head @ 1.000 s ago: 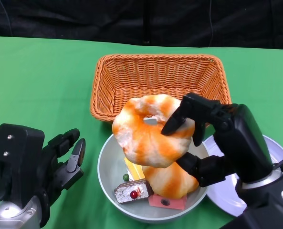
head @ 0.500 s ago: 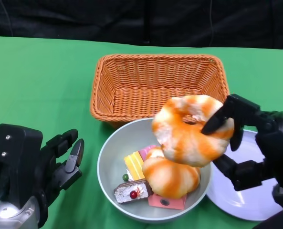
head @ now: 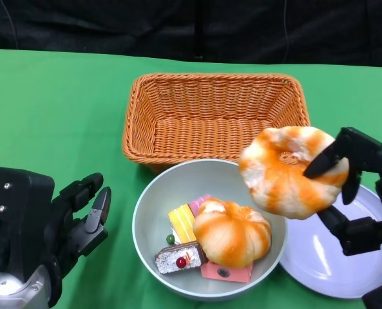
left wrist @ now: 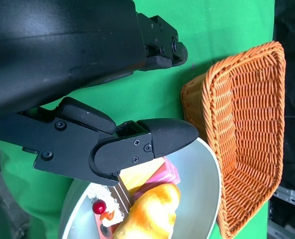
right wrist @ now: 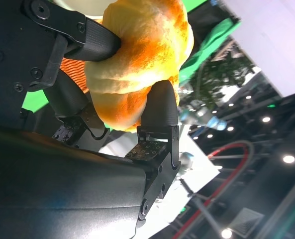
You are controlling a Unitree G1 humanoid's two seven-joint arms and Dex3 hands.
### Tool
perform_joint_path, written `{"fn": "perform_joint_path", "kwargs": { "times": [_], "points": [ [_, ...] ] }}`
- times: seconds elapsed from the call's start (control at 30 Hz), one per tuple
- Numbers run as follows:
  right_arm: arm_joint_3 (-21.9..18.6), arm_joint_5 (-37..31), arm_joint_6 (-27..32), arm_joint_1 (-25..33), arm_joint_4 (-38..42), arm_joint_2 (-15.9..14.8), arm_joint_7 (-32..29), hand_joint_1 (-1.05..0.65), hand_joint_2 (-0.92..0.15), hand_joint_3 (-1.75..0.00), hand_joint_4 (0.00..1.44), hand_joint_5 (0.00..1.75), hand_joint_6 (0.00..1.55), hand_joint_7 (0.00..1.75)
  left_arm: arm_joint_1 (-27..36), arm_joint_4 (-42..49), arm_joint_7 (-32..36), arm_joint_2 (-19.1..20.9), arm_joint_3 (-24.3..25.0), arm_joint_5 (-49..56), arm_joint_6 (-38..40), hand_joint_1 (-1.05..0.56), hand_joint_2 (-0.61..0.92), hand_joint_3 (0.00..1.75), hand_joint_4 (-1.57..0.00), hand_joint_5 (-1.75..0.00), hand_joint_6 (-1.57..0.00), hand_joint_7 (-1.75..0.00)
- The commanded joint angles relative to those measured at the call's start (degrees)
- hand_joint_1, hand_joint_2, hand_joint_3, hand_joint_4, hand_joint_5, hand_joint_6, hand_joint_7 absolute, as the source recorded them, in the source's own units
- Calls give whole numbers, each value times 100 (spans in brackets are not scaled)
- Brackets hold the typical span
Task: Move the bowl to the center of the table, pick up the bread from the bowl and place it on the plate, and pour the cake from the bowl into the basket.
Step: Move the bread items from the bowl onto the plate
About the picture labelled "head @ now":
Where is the salmon pink cake block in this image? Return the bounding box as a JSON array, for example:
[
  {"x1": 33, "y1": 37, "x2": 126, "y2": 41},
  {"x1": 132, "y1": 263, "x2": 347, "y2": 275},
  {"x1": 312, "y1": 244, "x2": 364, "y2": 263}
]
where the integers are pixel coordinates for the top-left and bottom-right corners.
[{"x1": 200, "y1": 260, "x2": 254, "y2": 284}]

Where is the chocolate cake slice with cherry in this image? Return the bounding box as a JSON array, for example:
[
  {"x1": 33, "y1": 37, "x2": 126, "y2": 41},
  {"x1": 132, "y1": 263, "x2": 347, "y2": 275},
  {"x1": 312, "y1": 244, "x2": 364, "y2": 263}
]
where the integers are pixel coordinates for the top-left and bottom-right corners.
[{"x1": 154, "y1": 241, "x2": 208, "y2": 276}]

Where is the grey-green bowl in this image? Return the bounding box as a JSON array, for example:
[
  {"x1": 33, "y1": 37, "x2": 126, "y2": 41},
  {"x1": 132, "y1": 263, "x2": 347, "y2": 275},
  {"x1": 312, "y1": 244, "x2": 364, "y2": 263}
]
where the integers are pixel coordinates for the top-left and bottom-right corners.
[{"x1": 131, "y1": 158, "x2": 288, "y2": 302}]

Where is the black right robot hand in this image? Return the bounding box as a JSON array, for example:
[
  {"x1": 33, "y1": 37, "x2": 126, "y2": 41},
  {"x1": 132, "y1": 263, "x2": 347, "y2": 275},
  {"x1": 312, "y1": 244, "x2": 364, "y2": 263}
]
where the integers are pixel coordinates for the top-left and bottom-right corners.
[{"x1": 303, "y1": 126, "x2": 382, "y2": 258}]

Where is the orange striped bread bun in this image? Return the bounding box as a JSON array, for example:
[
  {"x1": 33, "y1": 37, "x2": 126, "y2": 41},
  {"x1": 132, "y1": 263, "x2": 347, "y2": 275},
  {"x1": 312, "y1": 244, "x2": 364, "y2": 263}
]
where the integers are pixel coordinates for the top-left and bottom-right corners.
[
  {"x1": 238, "y1": 126, "x2": 350, "y2": 221},
  {"x1": 192, "y1": 198, "x2": 272, "y2": 268}
]

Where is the green tablecloth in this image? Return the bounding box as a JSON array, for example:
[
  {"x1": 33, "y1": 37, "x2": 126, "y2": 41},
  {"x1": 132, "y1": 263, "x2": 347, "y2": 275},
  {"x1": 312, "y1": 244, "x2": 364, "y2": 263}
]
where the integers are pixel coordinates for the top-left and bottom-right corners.
[{"x1": 0, "y1": 47, "x2": 382, "y2": 309}]

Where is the black backdrop curtain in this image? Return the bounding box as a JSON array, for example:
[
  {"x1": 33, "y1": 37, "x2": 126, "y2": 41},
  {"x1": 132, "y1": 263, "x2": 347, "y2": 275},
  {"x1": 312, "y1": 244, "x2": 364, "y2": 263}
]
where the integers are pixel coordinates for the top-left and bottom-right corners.
[{"x1": 0, "y1": 0, "x2": 382, "y2": 68}]

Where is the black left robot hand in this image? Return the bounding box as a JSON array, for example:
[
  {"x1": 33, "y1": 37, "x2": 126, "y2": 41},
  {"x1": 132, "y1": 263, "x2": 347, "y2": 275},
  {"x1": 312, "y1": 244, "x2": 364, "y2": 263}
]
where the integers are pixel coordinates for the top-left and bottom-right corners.
[{"x1": 45, "y1": 172, "x2": 113, "y2": 287}]

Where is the pink striped cake slice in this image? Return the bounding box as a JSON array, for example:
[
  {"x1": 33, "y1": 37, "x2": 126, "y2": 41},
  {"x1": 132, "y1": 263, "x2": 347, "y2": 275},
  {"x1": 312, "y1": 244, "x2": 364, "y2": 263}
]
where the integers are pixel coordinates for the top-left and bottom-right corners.
[{"x1": 187, "y1": 193, "x2": 212, "y2": 217}]

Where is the orange wicker basket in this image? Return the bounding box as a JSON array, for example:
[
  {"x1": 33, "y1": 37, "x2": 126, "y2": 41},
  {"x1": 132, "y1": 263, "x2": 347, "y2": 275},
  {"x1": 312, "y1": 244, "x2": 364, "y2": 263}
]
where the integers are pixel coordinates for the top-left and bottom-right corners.
[{"x1": 122, "y1": 72, "x2": 311, "y2": 173}]

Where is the yellow striped cake slice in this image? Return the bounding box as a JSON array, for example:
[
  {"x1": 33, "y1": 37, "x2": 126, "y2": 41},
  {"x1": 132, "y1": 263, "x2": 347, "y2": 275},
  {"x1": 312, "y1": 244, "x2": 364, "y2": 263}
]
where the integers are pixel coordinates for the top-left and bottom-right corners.
[{"x1": 166, "y1": 203, "x2": 198, "y2": 247}]

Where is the pale lavender plate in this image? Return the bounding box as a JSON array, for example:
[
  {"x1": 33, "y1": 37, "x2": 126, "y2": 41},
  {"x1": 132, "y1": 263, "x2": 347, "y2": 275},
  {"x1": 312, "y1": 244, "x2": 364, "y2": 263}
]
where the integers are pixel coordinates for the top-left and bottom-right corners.
[{"x1": 279, "y1": 183, "x2": 382, "y2": 299}]

